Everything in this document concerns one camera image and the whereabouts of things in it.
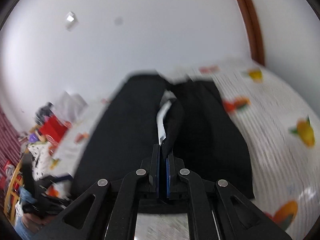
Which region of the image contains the black jacket with white stripes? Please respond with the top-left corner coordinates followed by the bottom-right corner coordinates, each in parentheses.
top-left (70, 74), bottom-right (254, 200)

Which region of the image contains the person's left hand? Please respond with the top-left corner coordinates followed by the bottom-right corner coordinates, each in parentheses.
top-left (22, 213), bottom-right (55, 233)

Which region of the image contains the wooden chair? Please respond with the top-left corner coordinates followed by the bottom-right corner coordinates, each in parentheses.
top-left (4, 160), bottom-right (23, 226)

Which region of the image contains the black and white dotted cloth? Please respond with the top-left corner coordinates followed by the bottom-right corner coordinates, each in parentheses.
top-left (28, 142), bottom-right (52, 180)

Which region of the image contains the red striped curtain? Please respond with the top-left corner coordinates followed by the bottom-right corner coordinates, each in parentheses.
top-left (0, 108), bottom-right (21, 178)

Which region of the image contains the red paper shopping bag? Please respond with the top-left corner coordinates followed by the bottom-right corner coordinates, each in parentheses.
top-left (39, 115), bottom-right (70, 146)

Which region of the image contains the white paper shopping bag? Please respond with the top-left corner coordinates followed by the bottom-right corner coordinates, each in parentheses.
top-left (52, 92), bottom-right (88, 124)

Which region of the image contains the white lace fruit tablecloth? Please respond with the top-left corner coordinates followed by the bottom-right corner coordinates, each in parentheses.
top-left (49, 61), bottom-right (319, 239)

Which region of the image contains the brown wooden door frame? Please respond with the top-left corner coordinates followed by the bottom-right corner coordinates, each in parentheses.
top-left (236, 0), bottom-right (265, 66)

